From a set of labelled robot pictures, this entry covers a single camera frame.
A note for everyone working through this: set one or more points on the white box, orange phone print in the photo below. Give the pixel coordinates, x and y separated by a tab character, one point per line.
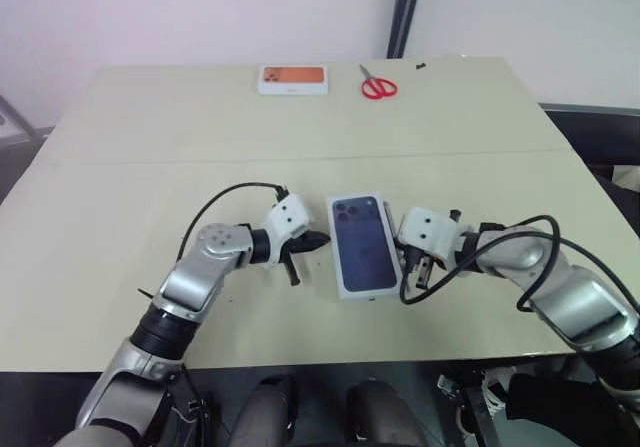
295	78

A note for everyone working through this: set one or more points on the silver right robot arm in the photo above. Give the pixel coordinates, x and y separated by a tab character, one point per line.
575	292

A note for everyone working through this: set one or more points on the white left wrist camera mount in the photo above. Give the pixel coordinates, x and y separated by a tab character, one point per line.
290	217

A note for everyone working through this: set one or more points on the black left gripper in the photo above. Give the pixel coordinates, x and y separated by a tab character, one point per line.
295	249

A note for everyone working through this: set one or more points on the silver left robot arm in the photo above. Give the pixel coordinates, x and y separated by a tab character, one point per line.
200	277

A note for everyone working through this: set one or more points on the black metal bracket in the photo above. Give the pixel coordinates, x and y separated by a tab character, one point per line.
475	417

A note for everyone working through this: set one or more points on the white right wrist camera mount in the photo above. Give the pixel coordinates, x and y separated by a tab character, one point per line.
425	227

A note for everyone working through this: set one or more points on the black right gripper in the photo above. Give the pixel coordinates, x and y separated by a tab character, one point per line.
424	272

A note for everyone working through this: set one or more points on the grey metal frame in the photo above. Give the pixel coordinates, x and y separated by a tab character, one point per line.
20	127

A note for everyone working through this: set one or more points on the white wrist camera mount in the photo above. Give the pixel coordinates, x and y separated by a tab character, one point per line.
425	227
290	217

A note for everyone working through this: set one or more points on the dark metal post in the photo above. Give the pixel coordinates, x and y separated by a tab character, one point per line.
402	12

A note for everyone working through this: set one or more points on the dark grey rounded shape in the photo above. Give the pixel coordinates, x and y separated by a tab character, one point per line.
385	417
265	412

